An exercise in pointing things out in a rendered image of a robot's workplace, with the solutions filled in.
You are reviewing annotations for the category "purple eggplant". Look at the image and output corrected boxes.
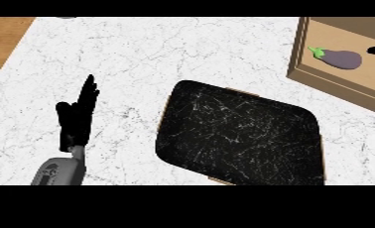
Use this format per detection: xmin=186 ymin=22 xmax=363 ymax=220
xmin=307 ymin=46 xmax=363 ymax=70

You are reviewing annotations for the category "brown cardboard box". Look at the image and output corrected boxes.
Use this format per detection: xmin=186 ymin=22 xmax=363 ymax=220
xmin=285 ymin=17 xmax=375 ymax=112

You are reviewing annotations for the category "black scratched tray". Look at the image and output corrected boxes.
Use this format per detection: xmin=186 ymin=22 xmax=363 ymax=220
xmin=153 ymin=79 xmax=326 ymax=186

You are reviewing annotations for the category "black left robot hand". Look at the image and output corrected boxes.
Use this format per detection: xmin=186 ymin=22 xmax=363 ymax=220
xmin=54 ymin=73 xmax=100 ymax=154

